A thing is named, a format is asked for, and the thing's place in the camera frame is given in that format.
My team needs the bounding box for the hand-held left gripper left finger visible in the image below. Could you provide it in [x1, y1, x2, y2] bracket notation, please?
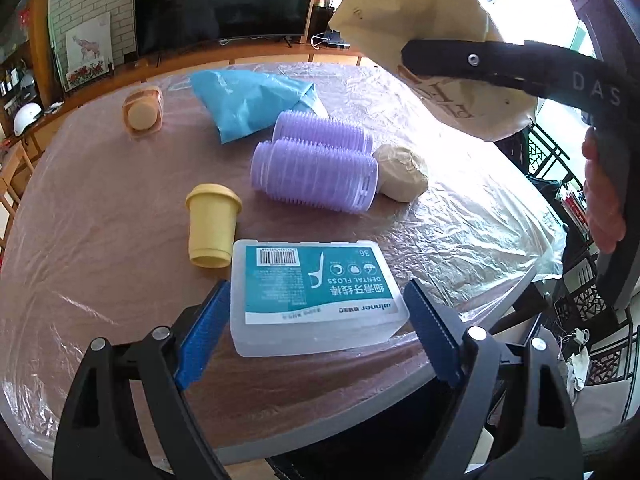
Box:
[52, 280, 233, 480]

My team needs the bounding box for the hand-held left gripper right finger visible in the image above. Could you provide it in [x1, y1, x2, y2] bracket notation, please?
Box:
[402, 279, 586, 480]

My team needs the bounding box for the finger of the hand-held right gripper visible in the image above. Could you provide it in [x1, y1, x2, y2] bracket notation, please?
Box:
[401, 39, 556, 100]

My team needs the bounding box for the brown paper bag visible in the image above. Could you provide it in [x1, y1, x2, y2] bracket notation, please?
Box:
[327, 0, 538, 143]

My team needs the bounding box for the clear dental floss box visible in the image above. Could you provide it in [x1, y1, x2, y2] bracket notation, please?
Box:
[230, 239, 411, 358]

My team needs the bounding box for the blue plastic bag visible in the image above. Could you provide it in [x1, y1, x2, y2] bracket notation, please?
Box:
[190, 71, 328, 146]

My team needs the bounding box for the person's right hand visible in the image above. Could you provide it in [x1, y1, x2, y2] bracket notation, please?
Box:
[581, 127, 628, 255]

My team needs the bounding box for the dark carved wooden chair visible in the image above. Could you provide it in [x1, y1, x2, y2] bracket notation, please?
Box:
[495, 120, 571, 183]
[547, 255, 640, 386]

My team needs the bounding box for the yellow plastic cup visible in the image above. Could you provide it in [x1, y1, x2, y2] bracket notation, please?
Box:
[185, 183, 243, 268]

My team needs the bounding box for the stack of books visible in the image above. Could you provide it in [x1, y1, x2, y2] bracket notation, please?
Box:
[559, 185, 592, 233]

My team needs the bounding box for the beige dough lump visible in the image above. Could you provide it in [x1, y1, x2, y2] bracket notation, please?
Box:
[372, 143, 430, 203]

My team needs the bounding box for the purple hair roller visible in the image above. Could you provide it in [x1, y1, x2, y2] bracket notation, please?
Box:
[272, 110, 375, 156]
[250, 139, 378, 213]

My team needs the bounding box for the black television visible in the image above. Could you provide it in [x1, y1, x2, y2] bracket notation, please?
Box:
[132, 0, 321, 58]

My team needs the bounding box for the light wooden chair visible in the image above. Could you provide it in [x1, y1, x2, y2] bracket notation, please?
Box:
[0, 140, 37, 243]

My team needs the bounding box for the white helmet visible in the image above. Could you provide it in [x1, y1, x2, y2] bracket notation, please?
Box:
[12, 102, 43, 137]

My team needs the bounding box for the framed animal painting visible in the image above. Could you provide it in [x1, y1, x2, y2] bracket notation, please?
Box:
[65, 12, 116, 92]

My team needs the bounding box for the wooden display shelf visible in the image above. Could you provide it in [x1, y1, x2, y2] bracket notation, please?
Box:
[0, 0, 66, 141]

